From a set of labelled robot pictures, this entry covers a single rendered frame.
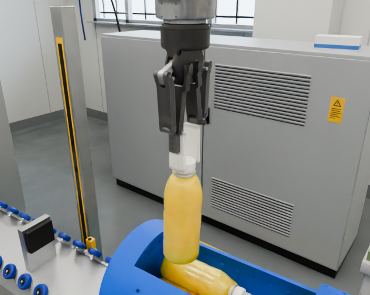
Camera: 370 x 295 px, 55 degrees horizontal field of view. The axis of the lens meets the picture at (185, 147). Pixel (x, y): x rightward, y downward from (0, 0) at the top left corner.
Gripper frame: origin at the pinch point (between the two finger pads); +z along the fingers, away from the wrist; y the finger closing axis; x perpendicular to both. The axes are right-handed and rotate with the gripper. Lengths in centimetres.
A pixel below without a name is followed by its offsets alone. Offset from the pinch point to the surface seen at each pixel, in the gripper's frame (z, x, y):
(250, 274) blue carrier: 38.0, 6.9, -18.2
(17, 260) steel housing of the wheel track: 56, -66, -1
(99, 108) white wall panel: 130, -364, -314
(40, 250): 50, -58, -4
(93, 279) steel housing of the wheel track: 56, -39, -9
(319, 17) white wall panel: -10, -46, -260
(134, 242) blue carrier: 25.9, -13.6, -0.7
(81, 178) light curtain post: 42, -72, -35
